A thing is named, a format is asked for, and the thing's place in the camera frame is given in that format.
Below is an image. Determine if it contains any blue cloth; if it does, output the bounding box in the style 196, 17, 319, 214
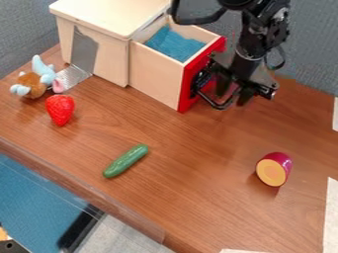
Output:
143, 25, 210, 64

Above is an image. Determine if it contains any white paper sheet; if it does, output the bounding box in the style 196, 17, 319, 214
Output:
321, 176, 338, 253
331, 96, 338, 132

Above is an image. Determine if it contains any cream cabinet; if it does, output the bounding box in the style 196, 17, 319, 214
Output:
48, 0, 175, 89

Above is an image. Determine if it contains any purple toy sweet potato half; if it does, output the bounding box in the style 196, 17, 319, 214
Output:
254, 151, 295, 188

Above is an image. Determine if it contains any green toy cucumber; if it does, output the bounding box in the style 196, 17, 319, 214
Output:
101, 143, 151, 180

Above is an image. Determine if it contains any red toy strawberry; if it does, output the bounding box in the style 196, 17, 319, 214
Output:
43, 94, 77, 127

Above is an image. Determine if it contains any silver tape strip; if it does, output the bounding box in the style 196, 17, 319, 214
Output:
53, 25, 101, 94

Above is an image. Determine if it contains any brown and blue plush animal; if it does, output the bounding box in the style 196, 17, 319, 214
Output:
9, 54, 68, 100

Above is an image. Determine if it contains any cream drawer with red front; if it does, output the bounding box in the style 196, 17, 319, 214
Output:
127, 22, 241, 115

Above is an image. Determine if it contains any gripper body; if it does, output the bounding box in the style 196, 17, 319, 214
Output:
211, 45, 281, 101

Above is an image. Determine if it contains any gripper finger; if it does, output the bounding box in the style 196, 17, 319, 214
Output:
213, 74, 234, 99
236, 85, 258, 107

